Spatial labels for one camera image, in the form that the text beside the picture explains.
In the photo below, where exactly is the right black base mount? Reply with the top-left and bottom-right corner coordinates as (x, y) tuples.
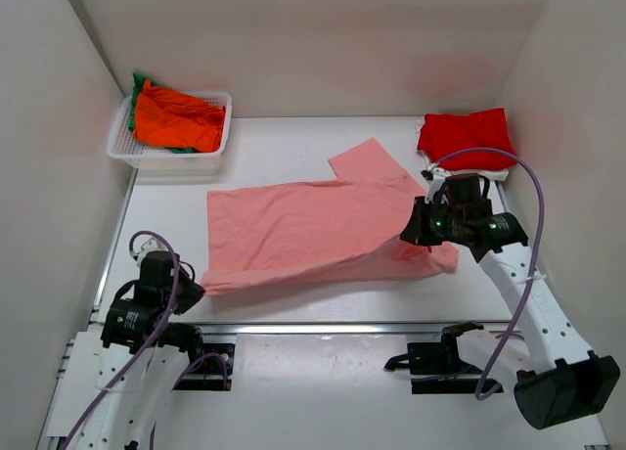
(383, 321), (484, 395)

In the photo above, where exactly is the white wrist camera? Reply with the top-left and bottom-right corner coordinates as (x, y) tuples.
(129, 237), (165, 268)
(421, 166), (451, 203)

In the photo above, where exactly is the green t-shirt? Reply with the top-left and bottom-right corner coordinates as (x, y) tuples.
(128, 71), (197, 155)

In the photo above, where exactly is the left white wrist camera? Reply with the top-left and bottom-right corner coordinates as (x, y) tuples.
(129, 237), (165, 268)

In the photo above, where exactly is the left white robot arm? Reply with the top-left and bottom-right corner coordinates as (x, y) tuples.
(61, 250), (204, 449)

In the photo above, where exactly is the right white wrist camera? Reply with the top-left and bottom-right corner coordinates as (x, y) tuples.
(421, 166), (451, 203)

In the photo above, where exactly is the orange t-shirt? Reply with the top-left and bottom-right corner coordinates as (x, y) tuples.
(131, 78), (226, 153)

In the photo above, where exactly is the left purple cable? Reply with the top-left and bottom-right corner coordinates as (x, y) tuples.
(58, 230), (230, 450)

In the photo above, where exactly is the pink t-shirt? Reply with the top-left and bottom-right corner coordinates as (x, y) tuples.
(201, 139), (459, 295)

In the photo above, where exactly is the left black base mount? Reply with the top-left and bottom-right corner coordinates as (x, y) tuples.
(173, 327), (236, 392)

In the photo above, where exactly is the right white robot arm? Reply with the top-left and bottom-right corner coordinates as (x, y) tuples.
(400, 169), (620, 429)

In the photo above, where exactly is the folded red t-shirt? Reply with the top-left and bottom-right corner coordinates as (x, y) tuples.
(417, 108), (516, 172)

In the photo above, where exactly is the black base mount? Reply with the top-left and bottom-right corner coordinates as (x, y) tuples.
(383, 321), (484, 395)
(173, 327), (236, 392)

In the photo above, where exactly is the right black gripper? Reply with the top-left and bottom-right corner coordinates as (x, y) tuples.
(400, 197), (463, 248)

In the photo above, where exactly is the white plastic basket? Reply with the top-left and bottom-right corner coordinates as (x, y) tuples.
(107, 91), (233, 173)

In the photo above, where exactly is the aluminium rail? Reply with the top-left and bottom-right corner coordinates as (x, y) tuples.
(196, 320), (463, 336)

